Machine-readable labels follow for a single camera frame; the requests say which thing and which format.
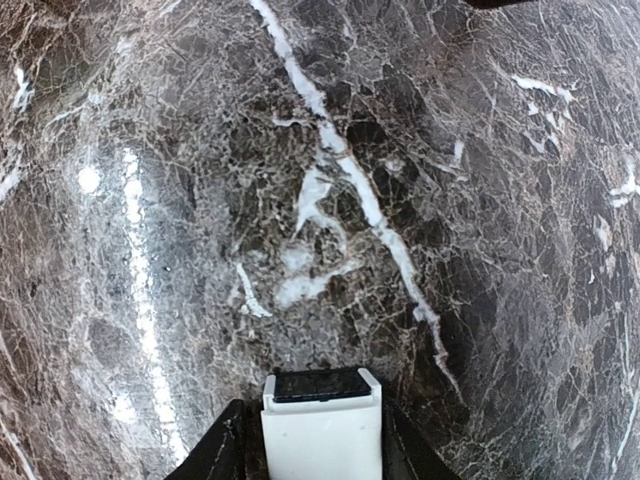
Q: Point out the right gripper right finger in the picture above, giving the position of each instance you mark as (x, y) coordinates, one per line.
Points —
(406, 453)

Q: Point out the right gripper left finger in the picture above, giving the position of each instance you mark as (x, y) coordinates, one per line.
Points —
(220, 454)

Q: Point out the white remote control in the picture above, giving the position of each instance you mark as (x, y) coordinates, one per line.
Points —
(323, 424)

